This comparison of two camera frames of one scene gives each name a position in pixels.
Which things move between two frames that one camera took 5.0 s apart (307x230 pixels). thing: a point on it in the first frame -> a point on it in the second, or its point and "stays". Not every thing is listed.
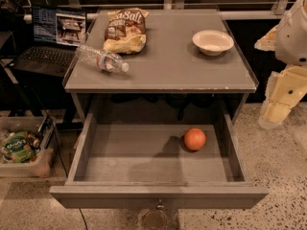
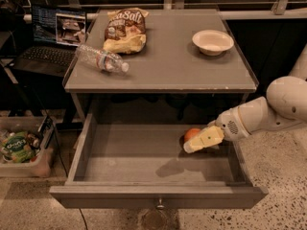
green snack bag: (15, 145) stays
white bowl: (212, 42) stays
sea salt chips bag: (126, 31) stays
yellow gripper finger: (284, 88) -> (229, 121)
